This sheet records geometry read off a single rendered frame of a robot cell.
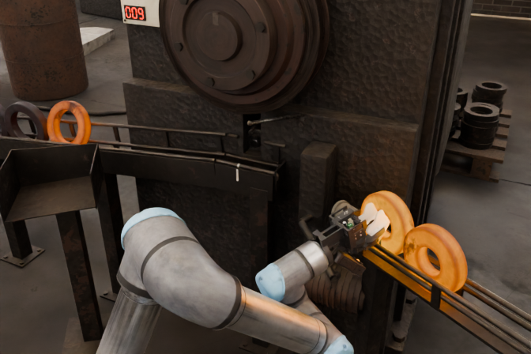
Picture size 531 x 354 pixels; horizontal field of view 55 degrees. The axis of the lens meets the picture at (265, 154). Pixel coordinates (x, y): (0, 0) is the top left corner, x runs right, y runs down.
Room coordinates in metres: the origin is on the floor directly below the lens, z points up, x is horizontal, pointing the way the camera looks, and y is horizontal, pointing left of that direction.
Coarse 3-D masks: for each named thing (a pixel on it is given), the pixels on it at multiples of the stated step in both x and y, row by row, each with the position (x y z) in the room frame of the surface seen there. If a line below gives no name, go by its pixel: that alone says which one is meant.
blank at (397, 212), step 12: (384, 192) 1.04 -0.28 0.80; (384, 204) 1.01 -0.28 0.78; (396, 204) 0.99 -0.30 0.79; (396, 216) 0.98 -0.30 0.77; (408, 216) 0.97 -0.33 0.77; (396, 228) 0.97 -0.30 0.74; (408, 228) 0.95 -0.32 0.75; (384, 240) 0.99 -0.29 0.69; (396, 240) 0.96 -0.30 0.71; (396, 252) 0.96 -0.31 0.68
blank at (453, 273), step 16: (432, 224) 0.91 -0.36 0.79; (416, 240) 0.91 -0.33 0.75; (432, 240) 0.87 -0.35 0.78; (448, 240) 0.85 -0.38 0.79; (416, 256) 0.90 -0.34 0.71; (448, 256) 0.83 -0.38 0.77; (464, 256) 0.83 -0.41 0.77; (432, 272) 0.88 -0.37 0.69; (448, 272) 0.83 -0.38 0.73; (464, 272) 0.82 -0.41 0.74
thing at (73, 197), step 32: (32, 160) 1.42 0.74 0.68; (64, 160) 1.44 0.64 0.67; (96, 160) 1.39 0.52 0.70; (0, 192) 1.24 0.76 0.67; (32, 192) 1.37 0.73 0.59; (64, 192) 1.36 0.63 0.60; (96, 192) 1.30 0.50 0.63; (64, 224) 1.31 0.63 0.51; (96, 320) 1.32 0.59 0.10; (64, 352) 1.26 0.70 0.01
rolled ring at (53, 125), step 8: (56, 104) 1.71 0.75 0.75; (64, 104) 1.70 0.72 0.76; (72, 104) 1.68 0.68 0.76; (80, 104) 1.70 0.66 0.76; (56, 112) 1.70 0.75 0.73; (64, 112) 1.72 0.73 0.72; (72, 112) 1.67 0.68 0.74; (80, 112) 1.66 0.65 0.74; (48, 120) 1.71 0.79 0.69; (56, 120) 1.71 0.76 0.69; (80, 120) 1.65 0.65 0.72; (88, 120) 1.66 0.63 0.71; (48, 128) 1.70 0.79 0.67; (56, 128) 1.70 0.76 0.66; (80, 128) 1.64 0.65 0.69; (88, 128) 1.65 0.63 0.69; (56, 136) 1.68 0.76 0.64; (80, 136) 1.63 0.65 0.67; (88, 136) 1.64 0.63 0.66
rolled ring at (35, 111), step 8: (16, 104) 1.72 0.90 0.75; (24, 104) 1.72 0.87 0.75; (32, 104) 1.74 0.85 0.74; (8, 112) 1.74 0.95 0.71; (16, 112) 1.74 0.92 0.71; (24, 112) 1.71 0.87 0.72; (32, 112) 1.70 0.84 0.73; (40, 112) 1.72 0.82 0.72; (8, 120) 1.74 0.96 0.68; (16, 120) 1.77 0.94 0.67; (32, 120) 1.70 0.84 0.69; (40, 120) 1.70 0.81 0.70; (8, 128) 1.75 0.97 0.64; (16, 128) 1.75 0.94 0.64; (40, 128) 1.69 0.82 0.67; (16, 136) 1.74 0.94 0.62; (24, 136) 1.75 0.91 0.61; (40, 136) 1.69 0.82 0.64; (48, 136) 1.71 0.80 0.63
